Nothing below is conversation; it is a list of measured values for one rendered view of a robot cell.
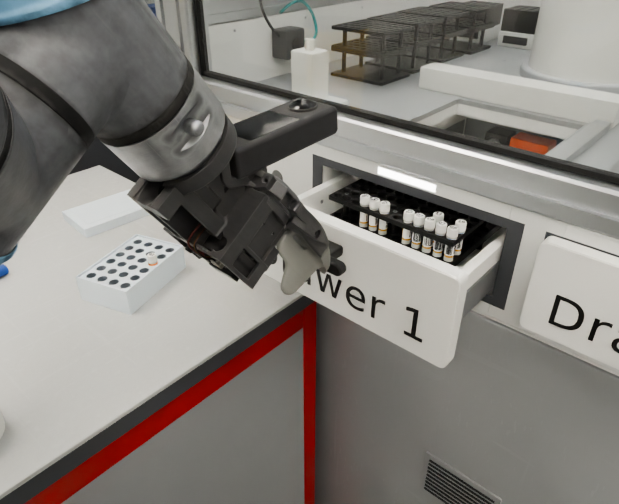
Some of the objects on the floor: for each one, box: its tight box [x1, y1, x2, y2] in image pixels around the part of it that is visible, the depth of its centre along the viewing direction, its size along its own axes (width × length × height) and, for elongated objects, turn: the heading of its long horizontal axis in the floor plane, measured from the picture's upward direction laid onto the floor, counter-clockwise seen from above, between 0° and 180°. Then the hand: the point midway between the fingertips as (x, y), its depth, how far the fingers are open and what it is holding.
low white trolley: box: [0, 165, 317, 504], centre depth 97 cm, size 58×62×76 cm
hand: (309, 252), depth 54 cm, fingers closed on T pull, 3 cm apart
